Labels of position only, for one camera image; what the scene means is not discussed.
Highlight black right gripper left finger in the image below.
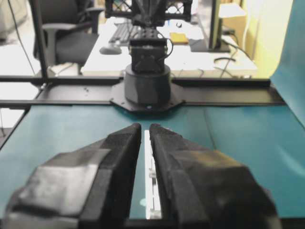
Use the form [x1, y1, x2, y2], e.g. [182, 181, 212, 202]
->
[1, 123, 141, 229]

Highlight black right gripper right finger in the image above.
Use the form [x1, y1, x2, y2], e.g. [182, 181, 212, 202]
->
[149, 124, 281, 229]

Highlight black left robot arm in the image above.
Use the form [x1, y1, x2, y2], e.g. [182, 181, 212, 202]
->
[105, 0, 192, 105]

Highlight white office desk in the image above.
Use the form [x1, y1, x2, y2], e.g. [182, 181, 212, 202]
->
[81, 17, 258, 78]

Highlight grey computer mouse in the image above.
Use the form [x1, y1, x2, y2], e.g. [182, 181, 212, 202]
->
[99, 46, 122, 55]

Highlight yellow sticky note pad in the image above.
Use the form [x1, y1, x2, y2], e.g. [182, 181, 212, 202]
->
[170, 32, 189, 45]

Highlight black computer keyboard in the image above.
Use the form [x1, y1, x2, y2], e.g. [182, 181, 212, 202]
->
[109, 22, 141, 46]

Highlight black office chair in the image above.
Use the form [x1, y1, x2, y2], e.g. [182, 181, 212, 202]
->
[38, 0, 105, 73]

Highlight black computer monitor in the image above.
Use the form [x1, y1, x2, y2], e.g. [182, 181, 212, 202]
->
[189, 0, 230, 53]

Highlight silver aluminium extrusion rail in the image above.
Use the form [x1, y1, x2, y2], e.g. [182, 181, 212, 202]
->
[144, 130, 162, 219]

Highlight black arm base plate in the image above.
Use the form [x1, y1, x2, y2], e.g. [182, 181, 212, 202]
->
[110, 81, 186, 113]

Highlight black frame crossbar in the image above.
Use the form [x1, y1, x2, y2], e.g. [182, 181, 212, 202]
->
[0, 76, 285, 112]

